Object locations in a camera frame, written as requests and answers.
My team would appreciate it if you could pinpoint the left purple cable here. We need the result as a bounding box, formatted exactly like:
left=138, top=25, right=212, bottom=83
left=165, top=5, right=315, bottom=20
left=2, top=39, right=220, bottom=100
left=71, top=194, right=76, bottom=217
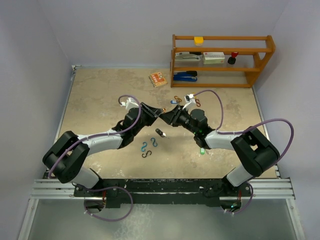
left=47, top=94, right=144, bottom=222

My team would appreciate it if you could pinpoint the light-blue S carabiner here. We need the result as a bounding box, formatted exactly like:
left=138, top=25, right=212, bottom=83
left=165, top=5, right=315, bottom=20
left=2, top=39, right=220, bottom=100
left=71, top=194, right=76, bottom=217
left=150, top=137, right=158, bottom=147

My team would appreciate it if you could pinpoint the yellow box on shelf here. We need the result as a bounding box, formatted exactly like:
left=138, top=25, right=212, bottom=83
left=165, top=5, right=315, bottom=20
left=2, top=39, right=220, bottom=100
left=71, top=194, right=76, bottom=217
left=193, top=36, right=204, bottom=47

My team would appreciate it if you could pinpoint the silver key with green tag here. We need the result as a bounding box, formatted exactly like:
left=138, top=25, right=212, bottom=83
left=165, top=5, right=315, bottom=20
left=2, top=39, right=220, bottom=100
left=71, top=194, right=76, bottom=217
left=200, top=148, right=206, bottom=155

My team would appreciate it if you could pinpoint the white red box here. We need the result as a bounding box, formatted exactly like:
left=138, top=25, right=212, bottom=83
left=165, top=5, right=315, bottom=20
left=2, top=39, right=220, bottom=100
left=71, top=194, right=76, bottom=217
left=202, top=52, right=225, bottom=65

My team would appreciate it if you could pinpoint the orange spiral notebook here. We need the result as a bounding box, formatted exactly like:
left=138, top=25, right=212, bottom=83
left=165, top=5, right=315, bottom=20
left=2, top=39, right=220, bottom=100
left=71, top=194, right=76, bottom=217
left=148, top=72, right=168, bottom=88

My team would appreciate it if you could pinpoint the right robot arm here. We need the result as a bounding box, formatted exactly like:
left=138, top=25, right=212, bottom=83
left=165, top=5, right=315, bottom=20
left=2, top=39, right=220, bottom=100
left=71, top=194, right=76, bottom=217
left=159, top=105, right=280, bottom=196

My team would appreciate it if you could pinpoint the blue black stapler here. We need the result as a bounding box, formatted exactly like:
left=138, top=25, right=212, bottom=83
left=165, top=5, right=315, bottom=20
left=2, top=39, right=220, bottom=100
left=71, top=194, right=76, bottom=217
left=173, top=70, right=198, bottom=82

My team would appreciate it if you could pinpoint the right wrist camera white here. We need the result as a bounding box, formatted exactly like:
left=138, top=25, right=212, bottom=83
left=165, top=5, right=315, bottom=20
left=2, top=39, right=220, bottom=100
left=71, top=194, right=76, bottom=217
left=182, top=93, right=196, bottom=111

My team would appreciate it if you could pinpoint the purple cable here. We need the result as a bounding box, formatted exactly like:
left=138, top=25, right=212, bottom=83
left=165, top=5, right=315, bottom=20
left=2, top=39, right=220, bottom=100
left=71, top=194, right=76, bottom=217
left=193, top=89, right=295, bottom=216
left=47, top=94, right=144, bottom=222

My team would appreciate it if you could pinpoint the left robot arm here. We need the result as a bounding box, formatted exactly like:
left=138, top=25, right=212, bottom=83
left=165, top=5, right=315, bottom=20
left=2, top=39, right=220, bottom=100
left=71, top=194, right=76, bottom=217
left=42, top=102, right=163, bottom=196

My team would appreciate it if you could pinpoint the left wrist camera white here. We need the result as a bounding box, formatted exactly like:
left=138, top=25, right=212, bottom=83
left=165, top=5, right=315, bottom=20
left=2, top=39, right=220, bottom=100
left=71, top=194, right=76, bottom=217
left=120, top=97, right=139, bottom=111

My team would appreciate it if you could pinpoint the red S carabiner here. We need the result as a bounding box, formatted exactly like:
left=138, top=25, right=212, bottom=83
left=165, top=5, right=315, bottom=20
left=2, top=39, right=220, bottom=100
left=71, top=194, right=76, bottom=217
left=195, top=99, right=201, bottom=107

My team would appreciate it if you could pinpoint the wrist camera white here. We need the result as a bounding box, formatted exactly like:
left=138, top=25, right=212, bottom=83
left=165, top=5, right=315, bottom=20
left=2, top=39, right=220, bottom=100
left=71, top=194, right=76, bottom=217
left=120, top=97, right=139, bottom=111
left=182, top=93, right=196, bottom=111

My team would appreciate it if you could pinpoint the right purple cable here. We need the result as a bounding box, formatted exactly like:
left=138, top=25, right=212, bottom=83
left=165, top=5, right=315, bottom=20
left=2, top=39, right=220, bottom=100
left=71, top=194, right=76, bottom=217
left=193, top=89, right=295, bottom=216

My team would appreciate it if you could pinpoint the black S carabiner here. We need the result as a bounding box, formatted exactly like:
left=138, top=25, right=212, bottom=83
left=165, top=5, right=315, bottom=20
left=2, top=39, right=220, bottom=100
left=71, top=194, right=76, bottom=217
left=141, top=150, right=152, bottom=158

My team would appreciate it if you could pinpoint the teal S carabiner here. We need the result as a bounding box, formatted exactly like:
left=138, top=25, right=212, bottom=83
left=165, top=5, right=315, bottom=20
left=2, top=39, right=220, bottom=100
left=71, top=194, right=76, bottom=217
left=140, top=141, right=148, bottom=152

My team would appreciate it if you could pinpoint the white stapler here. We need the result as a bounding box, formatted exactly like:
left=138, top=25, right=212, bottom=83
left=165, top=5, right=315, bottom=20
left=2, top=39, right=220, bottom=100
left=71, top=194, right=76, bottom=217
left=174, top=51, right=202, bottom=62

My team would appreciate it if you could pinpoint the wooden shelf rack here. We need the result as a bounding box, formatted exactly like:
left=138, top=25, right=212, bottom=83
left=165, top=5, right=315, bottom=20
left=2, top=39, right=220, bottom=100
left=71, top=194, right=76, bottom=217
left=170, top=35, right=276, bottom=88

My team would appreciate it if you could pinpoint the black base frame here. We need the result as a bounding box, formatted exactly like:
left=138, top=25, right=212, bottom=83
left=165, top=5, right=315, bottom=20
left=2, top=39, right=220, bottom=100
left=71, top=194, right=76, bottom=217
left=72, top=167, right=253, bottom=211

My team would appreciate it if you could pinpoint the red black stamp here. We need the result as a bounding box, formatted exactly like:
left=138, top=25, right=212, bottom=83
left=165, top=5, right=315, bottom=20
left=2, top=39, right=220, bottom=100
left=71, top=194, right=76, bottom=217
left=227, top=52, right=239, bottom=65

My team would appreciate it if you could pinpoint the silver key with black tag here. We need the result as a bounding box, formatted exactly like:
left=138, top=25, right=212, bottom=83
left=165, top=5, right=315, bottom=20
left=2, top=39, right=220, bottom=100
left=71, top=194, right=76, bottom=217
left=155, top=128, right=169, bottom=138

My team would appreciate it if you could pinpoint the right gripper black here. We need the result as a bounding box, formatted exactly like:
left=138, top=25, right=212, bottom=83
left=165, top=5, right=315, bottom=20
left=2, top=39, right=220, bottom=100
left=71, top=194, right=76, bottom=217
left=159, top=104, right=198, bottom=135

